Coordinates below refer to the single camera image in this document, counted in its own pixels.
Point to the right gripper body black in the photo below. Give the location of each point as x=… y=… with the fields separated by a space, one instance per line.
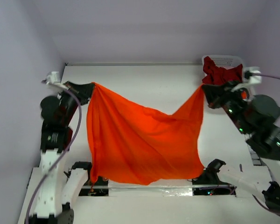
x=217 y=96

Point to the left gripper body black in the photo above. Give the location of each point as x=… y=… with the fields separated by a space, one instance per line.
x=71 y=104

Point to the orange t shirt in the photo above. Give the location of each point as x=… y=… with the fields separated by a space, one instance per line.
x=130 y=143

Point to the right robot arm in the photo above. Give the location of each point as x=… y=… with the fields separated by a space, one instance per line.
x=266 y=145

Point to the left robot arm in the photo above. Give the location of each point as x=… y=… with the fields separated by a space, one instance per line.
x=54 y=196

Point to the dark red t shirt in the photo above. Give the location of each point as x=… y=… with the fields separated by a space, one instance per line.
x=220 y=75

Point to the white plastic basket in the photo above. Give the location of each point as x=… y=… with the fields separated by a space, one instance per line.
x=228 y=62

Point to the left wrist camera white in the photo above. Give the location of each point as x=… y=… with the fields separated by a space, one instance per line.
x=53 y=78

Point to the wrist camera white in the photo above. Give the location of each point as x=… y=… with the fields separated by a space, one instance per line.
x=251 y=77
x=53 y=78

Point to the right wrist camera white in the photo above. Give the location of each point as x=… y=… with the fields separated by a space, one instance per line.
x=251 y=77

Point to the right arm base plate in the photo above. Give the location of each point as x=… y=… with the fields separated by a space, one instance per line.
x=212 y=189

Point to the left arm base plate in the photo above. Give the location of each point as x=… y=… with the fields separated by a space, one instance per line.
x=100 y=188

